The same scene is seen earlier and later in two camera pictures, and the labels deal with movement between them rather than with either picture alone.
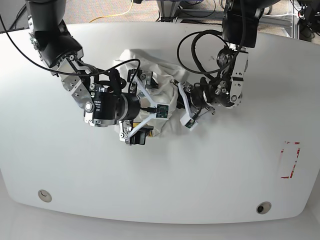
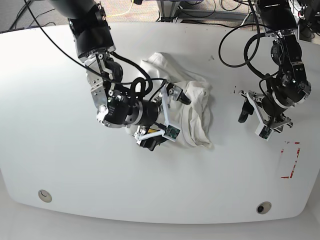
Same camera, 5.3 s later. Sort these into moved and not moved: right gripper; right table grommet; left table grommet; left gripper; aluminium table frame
Moved: right gripper; left gripper
Not moved: right table grommet; left table grommet; aluminium table frame
